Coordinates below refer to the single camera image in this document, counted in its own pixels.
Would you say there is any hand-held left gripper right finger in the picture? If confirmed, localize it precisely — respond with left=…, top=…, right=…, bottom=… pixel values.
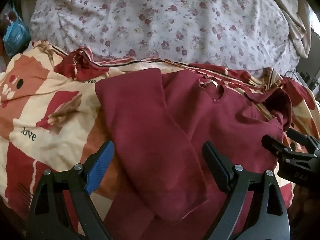
left=202, top=141, right=291, bottom=240

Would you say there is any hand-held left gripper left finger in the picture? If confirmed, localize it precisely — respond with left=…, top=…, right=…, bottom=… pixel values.
left=25, top=140, right=115, bottom=240

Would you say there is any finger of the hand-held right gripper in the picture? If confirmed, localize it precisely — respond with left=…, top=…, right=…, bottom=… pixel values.
left=286, top=129, right=316, bottom=148
left=262, top=134, right=297, bottom=163

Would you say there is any maroon garment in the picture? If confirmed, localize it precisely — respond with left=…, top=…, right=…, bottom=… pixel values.
left=94, top=67, right=294, bottom=240

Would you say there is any cream and red printed blanket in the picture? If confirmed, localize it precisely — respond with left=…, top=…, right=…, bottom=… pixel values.
left=0, top=41, right=320, bottom=240

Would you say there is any beige cloth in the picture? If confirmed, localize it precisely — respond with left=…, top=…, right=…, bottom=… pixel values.
left=269, top=0, right=313, bottom=58

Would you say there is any white floral bed sheet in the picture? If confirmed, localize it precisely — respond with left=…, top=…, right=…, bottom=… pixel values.
left=30, top=0, right=300, bottom=75

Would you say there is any blue plastic bag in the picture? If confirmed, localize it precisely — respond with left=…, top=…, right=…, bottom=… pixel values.
left=3, top=4, right=32, bottom=57

